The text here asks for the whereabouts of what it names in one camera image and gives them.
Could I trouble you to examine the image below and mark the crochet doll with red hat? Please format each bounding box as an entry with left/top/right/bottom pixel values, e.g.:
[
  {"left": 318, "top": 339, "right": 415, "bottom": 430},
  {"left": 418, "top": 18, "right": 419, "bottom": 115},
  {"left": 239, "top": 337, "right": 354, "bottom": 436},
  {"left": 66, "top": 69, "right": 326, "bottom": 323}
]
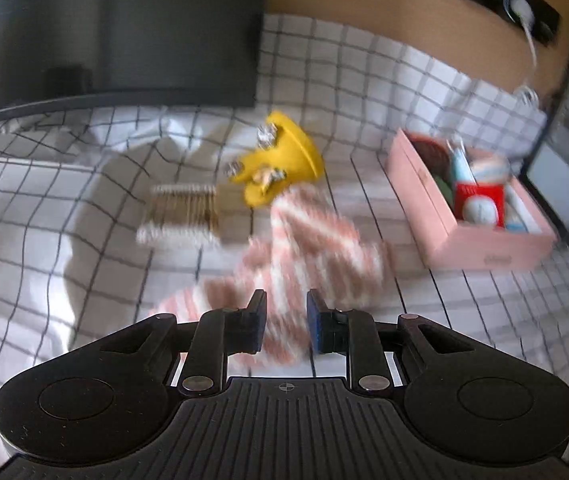
[{"left": 411, "top": 140, "right": 459, "bottom": 211}]

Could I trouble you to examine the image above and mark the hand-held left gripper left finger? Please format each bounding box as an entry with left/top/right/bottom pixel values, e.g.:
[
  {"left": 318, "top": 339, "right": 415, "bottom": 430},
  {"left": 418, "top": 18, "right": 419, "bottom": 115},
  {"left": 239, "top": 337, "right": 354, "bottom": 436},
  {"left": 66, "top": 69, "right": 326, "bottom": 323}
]
[{"left": 98, "top": 289, "right": 268, "bottom": 399}]

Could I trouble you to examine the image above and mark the blue face mask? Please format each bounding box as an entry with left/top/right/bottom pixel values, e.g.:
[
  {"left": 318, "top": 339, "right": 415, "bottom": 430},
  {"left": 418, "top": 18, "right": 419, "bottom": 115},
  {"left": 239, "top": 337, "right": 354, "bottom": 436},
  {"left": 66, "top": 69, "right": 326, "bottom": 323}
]
[{"left": 447, "top": 137, "right": 478, "bottom": 184}]

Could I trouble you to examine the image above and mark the pack of cotton swabs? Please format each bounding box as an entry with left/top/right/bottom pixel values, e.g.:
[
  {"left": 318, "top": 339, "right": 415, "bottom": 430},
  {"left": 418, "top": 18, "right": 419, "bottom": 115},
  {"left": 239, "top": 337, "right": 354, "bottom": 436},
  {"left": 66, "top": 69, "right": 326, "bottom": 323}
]
[{"left": 136, "top": 183, "right": 223, "bottom": 249}]

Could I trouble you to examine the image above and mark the black framed monitor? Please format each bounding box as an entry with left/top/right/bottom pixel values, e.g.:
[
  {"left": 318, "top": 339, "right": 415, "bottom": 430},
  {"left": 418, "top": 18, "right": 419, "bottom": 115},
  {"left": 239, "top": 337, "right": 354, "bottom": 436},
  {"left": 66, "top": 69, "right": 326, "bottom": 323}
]
[{"left": 525, "top": 7, "right": 569, "bottom": 332}]

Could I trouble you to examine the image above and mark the white checkered cloth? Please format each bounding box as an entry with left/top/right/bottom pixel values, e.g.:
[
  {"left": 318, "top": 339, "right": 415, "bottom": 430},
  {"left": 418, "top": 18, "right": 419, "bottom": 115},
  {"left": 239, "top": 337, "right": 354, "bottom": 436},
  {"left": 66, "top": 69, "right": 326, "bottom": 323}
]
[{"left": 0, "top": 12, "right": 569, "bottom": 480}]

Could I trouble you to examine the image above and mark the peach striped sock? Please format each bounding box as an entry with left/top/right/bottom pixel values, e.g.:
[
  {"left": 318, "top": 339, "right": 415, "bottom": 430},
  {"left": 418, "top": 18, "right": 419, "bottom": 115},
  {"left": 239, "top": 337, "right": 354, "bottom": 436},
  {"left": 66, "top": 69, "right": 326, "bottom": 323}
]
[{"left": 156, "top": 185, "right": 396, "bottom": 364}]

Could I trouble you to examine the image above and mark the yellow collapsible cup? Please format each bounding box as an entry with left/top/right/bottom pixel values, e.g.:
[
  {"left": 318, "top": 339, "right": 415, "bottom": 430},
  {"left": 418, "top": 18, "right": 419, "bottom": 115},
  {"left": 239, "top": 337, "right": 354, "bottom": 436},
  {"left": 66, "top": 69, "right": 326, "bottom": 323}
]
[{"left": 228, "top": 110, "right": 326, "bottom": 209}]

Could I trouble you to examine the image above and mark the red packet with white ball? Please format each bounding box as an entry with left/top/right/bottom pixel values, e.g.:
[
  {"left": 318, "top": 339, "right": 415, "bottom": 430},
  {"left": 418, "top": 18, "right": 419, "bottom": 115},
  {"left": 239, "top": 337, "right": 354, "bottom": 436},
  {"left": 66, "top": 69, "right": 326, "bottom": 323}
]
[{"left": 453, "top": 182, "right": 508, "bottom": 229}]

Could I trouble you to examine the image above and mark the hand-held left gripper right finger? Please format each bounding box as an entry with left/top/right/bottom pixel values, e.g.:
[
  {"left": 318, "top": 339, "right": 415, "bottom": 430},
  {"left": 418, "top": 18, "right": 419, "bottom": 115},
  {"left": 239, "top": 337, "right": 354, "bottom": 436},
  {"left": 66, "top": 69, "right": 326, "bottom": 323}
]
[{"left": 306, "top": 290, "right": 471, "bottom": 397}]

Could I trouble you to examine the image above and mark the beige zipper pouch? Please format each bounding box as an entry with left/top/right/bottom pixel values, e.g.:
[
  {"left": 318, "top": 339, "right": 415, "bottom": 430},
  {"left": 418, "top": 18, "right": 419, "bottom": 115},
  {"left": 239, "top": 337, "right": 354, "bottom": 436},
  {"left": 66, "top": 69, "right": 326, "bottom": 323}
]
[{"left": 469, "top": 152, "right": 514, "bottom": 187}]

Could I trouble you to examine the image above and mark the pink cardboard box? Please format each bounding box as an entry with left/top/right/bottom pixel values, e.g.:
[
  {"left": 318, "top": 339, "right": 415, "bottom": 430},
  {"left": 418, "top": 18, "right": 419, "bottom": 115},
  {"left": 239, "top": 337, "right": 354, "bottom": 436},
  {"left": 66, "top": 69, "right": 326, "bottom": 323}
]
[{"left": 385, "top": 128, "right": 561, "bottom": 271}]

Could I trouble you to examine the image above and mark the white power cable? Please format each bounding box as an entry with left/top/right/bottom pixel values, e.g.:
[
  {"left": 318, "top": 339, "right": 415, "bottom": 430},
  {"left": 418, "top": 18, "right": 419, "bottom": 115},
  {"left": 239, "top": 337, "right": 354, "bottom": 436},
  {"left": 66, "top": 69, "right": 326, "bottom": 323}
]
[{"left": 507, "top": 0, "right": 541, "bottom": 107}]

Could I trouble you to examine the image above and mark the blue white tissue packet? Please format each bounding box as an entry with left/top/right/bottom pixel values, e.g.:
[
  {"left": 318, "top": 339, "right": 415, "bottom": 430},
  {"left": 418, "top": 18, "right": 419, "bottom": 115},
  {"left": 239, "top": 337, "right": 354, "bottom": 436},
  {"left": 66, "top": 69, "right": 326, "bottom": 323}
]
[{"left": 501, "top": 194, "right": 541, "bottom": 234}]

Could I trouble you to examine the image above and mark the dark computer monitor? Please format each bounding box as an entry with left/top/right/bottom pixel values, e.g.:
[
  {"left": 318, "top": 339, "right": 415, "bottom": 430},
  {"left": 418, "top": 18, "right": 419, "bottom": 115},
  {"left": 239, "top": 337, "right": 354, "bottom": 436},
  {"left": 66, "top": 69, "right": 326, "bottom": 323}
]
[{"left": 0, "top": 0, "right": 272, "bottom": 134}]

